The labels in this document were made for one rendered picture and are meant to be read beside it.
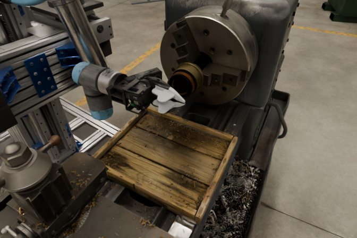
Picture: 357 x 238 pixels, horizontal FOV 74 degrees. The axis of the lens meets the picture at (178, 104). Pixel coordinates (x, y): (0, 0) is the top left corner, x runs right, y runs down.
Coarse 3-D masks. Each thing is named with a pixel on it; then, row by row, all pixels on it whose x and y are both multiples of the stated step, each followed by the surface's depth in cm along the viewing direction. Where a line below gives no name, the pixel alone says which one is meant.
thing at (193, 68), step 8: (184, 64) 70; (192, 64) 69; (176, 72) 68; (184, 72) 67; (192, 72) 67; (200, 72) 69; (176, 80) 72; (184, 80) 66; (192, 80) 66; (200, 80) 70; (176, 88) 71; (184, 88) 72; (192, 88) 67; (184, 96) 69
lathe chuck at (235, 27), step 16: (192, 16) 70; (208, 16) 68; (192, 32) 73; (208, 32) 70; (224, 32) 68; (240, 32) 69; (160, 48) 82; (208, 48) 73; (224, 48) 71; (240, 48) 68; (176, 64) 82; (224, 64) 74; (240, 64) 71; (192, 96) 87; (208, 96) 83; (224, 96) 80
